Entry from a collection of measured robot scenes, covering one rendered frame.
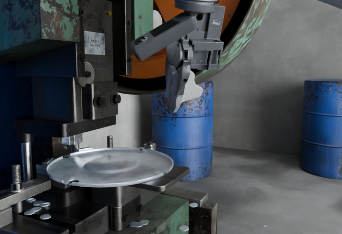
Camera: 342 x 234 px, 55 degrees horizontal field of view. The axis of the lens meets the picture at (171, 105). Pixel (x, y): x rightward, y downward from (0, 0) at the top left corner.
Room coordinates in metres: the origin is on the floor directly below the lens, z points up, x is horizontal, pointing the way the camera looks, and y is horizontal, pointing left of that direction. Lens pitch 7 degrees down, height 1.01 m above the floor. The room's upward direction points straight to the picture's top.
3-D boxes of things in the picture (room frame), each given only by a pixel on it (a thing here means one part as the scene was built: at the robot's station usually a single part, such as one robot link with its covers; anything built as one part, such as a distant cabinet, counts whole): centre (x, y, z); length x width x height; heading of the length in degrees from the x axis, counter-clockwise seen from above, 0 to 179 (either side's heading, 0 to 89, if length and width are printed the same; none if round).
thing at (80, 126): (0.81, 0.26, 0.86); 0.20 x 0.16 x 0.05; 153
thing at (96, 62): (0.79, 0.22, 1.04); 0.17 x 0.15 x 0.30; 63
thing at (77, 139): (0.81, 0.24, 0.84); 0.05 x 0.03 x 0.04; 153
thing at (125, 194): (0.73, 0.10, 0.72); 0.25 x 0.14 x 0.14; 63
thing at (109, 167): (0.75, 0.14, 0.78); 0.29 x 0.29 x 0.01
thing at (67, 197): (0.81, 0.26, 0.72); 0.20 x 0.16 x 0.03; 153
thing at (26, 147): (0.76, 0.34, 0.81); 0.02 x 0.02 x 0.14
